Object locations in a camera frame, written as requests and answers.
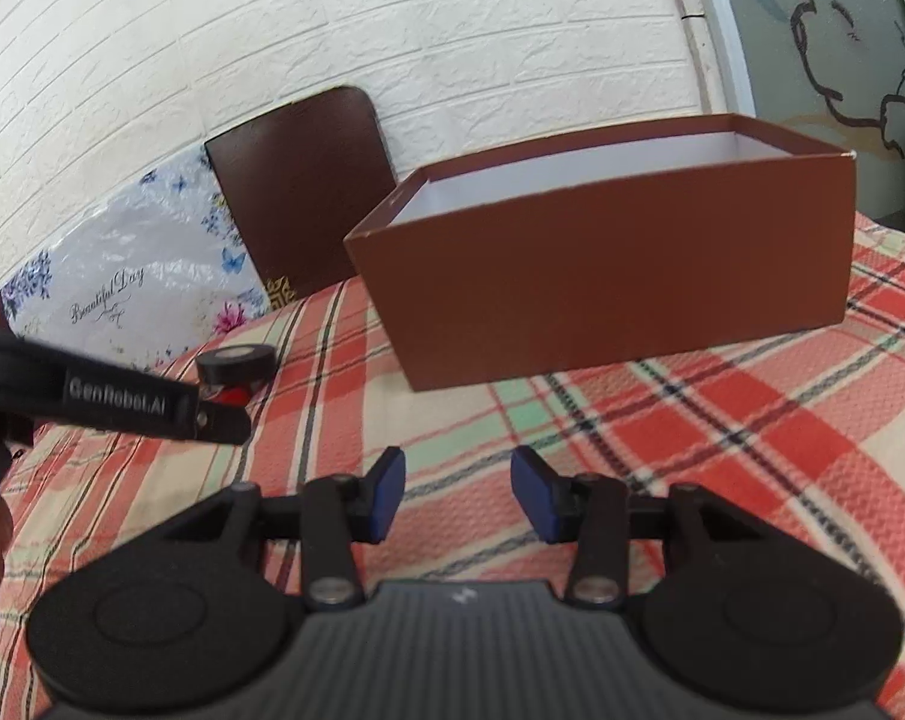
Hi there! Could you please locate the red tape roll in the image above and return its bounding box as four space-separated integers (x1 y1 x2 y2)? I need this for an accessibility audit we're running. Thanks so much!
200 383 254 408

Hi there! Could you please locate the black tape roll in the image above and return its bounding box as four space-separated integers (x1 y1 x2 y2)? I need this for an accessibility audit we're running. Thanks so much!
196 344 277 390

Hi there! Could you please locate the floral plastic pillow bag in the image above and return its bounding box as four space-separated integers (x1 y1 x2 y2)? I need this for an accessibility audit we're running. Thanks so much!
0 145 270 371

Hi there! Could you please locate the red plaid bed cloth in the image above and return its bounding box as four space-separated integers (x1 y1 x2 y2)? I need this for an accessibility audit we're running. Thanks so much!
0 220 905 718

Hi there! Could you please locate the brown cardboard shoe box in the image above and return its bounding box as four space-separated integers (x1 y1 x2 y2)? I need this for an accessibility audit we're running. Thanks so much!
345 114 856 390

